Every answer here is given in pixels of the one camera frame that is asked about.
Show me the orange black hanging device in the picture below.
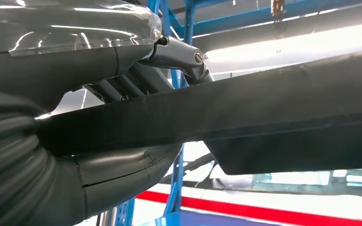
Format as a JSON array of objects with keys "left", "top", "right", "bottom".
[{"left": 270, "top": 0, "right": 287, "bottom": 18}]

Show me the blue metal shelf rack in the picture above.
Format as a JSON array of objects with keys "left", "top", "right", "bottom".
[{"left": 115, "top": 0, "right": 362, "bottom": 226}]

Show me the chrome base barrier stanchion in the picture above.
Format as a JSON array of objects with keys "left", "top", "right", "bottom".
[{"left": 97, "top": 206, "right": 118, "bottom": 226}]

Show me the white car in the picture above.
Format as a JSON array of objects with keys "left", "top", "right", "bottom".
[{"left": 131, "top": 140, "right": 362, "bottom": 226}]

